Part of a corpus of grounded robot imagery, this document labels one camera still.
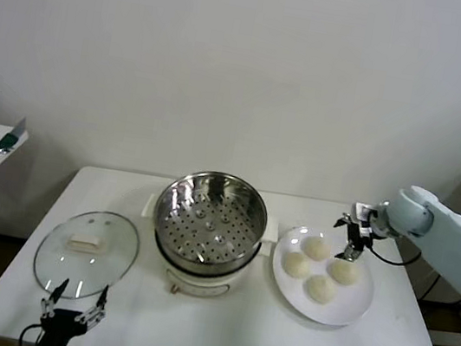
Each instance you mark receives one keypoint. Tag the white electric cooker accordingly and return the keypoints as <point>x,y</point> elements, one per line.
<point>195,281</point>

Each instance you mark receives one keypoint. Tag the white round plate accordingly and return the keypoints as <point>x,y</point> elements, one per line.
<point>336,308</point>

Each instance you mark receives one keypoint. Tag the white steamed baozi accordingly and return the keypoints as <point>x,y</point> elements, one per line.
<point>344,273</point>
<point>320,289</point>
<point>297,264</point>
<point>317,248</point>

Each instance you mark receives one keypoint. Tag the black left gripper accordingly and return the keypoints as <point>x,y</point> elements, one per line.
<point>62,322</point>

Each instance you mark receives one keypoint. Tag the pale right robot arm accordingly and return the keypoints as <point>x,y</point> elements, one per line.
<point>456,244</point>

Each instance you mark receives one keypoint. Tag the perforated steel steamer basket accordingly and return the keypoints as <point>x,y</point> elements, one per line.
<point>209,222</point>

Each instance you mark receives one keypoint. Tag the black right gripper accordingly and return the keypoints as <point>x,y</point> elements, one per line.
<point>356,239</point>

